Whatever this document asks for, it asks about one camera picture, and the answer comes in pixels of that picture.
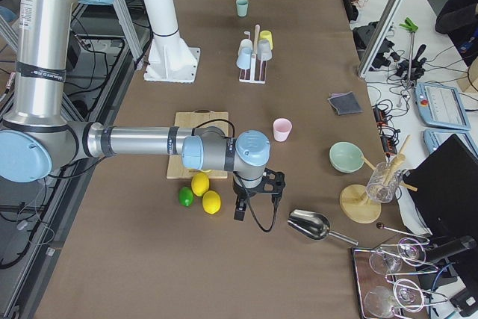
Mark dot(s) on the wine glass rack tray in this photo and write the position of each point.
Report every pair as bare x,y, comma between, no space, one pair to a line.
366,279

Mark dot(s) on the yellow lemon lower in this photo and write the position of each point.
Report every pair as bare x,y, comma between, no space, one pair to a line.
211,202

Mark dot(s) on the mint green bowl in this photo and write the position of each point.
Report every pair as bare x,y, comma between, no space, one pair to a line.
346,157

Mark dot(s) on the metal scoop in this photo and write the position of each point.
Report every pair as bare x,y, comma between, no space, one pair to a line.
315,226

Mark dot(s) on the white wire cup holder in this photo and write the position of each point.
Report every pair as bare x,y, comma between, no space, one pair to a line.
256,74

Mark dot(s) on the wooden mug tree stand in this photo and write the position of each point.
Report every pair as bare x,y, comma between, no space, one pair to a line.
355,202

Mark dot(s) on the yellow lemon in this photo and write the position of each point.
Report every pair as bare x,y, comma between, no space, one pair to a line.
200,184
211,202

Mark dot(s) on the wine glass lower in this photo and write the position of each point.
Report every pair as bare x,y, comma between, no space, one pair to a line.
404,297

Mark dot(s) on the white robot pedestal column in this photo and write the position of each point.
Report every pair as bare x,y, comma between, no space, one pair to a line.
170,58

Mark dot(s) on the light blue cup on holder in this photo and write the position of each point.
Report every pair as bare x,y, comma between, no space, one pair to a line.
244,58

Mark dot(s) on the black power strip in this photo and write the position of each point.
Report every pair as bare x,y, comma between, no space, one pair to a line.
388,135

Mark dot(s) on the grey cup on holder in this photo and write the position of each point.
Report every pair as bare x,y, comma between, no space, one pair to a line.
264,50

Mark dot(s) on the person in black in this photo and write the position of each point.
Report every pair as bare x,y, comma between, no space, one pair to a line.
458,19

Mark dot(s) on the blue teach pendant upper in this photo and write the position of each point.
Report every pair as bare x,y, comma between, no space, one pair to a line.
441,106

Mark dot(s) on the wooden cutting board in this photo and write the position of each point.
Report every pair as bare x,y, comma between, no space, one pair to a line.
175,169

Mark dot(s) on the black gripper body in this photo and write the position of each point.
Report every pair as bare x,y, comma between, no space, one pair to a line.
241,194

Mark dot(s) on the yellow lemon upper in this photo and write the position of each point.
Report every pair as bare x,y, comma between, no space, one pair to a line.
200,184

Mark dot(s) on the teal green plastic cup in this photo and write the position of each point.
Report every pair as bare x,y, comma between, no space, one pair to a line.
242,7

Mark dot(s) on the blue teach pendant lower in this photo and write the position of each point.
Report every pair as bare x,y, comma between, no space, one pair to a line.
434,137

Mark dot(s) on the blue teach pendant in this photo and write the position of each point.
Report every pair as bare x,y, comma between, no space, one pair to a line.
441,106
434,137

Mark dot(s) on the pink plastic cup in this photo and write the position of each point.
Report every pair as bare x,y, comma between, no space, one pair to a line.
281,129

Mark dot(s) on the green lime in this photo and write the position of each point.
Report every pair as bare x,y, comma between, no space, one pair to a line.
186,196

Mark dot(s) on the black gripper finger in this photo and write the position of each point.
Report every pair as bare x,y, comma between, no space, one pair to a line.
240,209

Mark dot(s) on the clear glass mug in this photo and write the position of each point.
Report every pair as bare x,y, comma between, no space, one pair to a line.
381,188

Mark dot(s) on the wine glass upper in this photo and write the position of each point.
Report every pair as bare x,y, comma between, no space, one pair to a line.
389,258

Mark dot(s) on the aluminium frame post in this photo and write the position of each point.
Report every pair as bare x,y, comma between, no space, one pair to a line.
377,37

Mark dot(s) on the white cup on holder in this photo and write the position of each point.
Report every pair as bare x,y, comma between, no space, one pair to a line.
245,43

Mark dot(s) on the black monitor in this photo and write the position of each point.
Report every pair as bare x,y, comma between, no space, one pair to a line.
447,189

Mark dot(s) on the green grabber tool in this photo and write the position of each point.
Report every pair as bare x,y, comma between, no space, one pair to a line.
412,28

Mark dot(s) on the yellow cup on holder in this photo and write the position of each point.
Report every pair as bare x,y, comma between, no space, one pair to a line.
266,35

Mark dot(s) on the grey folded cloth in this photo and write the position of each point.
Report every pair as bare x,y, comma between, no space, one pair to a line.
345,103

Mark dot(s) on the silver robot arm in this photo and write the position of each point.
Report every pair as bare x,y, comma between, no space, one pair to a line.
36,139

